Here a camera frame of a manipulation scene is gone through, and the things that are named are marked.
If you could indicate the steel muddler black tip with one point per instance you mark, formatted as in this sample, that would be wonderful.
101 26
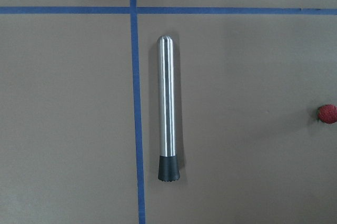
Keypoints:
168 168

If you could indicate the red strawberry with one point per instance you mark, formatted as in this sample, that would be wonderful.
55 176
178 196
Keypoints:
326 114

